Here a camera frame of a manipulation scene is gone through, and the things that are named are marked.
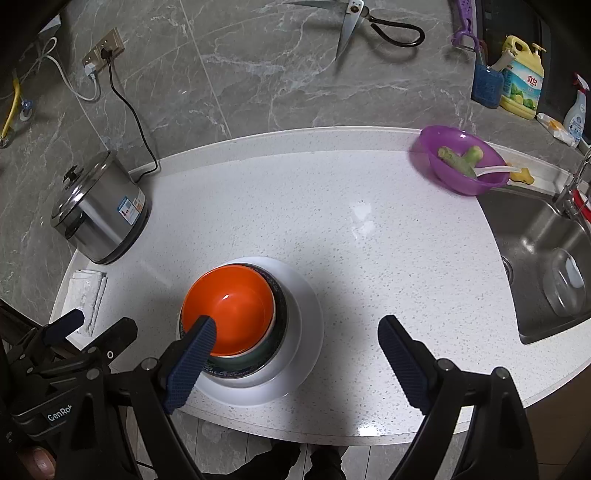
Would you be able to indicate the white bowl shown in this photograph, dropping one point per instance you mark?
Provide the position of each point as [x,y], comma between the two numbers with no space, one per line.
[244,353]

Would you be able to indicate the red white container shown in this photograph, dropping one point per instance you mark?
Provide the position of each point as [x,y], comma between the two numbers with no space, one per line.
[581,203]

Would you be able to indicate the short green vegetable stem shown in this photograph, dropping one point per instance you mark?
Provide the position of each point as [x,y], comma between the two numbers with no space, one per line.
[473,154]

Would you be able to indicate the blue patterned ceramic bowl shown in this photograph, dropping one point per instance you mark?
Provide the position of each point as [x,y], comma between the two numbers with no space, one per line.
[272,350]

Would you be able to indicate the long green vegetable stem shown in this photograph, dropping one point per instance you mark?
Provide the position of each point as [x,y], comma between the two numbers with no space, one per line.
[455,161]

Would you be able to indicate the person's left leg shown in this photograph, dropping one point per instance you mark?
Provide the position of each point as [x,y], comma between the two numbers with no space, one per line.
[277,461]

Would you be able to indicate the yellow sponge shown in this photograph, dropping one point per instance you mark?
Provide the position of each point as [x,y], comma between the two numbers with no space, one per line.
[524,176]

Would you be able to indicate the white plastic spoon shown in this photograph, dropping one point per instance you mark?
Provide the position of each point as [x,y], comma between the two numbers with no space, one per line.
[498,169]

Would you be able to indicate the white orange soap packet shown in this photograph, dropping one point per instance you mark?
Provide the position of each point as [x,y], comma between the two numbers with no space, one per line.
[556,129]

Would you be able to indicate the yellow detergent bottle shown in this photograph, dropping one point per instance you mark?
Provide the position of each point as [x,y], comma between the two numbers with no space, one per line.
[521,92]

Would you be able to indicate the steel sink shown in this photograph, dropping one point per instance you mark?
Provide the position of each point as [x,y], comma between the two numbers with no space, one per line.
[531,240]

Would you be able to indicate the clear glass bowl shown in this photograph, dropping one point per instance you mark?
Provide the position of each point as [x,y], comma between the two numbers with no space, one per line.
[558,290]

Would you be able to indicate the wall socket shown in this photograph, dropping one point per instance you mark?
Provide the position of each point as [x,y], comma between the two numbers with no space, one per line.
[113,44]

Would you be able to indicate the blue cup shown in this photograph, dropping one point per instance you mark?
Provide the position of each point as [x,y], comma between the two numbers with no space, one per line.
[487,87]

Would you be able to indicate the person's leg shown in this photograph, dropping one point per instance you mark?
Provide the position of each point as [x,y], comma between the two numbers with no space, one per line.
[328,464]
[277,461]

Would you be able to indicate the steel rice cooker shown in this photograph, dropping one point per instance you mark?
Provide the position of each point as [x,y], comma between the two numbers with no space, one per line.
[101,217]

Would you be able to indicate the person's left hand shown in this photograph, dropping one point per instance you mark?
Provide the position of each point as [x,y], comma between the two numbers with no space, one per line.
[39,461]

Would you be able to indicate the orange bowl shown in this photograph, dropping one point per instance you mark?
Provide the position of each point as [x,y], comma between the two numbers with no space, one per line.
[231,304]

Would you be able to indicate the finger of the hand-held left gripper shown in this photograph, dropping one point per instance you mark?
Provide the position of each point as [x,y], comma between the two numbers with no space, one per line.
[64,323]
[113,339]

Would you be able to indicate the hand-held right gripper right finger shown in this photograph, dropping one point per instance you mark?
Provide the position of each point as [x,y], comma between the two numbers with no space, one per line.
[406,364]

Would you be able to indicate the person's right leg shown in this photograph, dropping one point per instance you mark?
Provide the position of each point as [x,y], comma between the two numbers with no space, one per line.
[328,464]

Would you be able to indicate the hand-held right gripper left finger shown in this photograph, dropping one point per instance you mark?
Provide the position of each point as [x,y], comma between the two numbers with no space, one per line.
[191,360]

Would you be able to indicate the deep white plate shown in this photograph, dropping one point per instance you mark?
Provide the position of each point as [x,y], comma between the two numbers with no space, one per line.
[294,323]

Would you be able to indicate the white spray bottle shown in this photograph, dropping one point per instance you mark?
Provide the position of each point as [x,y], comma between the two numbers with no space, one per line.
[577,120]

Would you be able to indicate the purple peeler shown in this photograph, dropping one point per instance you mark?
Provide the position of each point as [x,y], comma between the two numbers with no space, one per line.
[467,23]

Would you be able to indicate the steel faucet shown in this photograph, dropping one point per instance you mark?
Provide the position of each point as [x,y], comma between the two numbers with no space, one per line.
[565,194]

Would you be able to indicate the white cloth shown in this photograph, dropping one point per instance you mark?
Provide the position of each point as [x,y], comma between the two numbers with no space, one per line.
[87,295]

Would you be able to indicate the purple plastic basin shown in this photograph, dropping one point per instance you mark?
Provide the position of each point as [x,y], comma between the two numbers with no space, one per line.
[438,173]

